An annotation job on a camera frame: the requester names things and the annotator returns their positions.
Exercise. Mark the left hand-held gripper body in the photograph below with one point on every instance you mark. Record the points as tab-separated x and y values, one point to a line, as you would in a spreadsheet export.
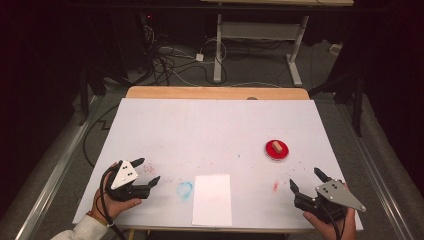
125	175

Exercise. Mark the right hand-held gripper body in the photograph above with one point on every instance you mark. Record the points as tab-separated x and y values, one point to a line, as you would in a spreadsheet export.
336	193

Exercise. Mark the round red ink pad dish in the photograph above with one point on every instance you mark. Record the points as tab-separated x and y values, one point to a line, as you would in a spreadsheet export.
269	151

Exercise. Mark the wooden stamp block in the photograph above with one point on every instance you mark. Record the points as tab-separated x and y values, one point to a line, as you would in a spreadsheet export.
277	147

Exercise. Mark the person's right hand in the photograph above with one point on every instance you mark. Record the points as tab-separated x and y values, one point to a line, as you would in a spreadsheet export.
346	228

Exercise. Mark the person's left hand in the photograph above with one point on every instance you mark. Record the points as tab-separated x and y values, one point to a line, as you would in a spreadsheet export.
103	205

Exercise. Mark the white paper sheet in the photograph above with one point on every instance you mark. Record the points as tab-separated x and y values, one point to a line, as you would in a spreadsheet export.
212	200

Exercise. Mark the white table cover board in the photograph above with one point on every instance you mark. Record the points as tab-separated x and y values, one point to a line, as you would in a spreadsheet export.
206	133

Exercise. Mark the black stand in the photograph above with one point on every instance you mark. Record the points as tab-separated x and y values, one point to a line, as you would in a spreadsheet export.
84	100
358	106

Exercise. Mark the white power adapter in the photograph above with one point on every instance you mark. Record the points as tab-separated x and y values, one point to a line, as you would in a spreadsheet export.
199	57

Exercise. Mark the metal floor rail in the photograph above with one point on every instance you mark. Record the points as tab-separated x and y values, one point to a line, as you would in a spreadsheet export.
376	180
56	176

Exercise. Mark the white metal desk frame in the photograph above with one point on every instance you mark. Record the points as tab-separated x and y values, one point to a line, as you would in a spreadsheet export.
260	30

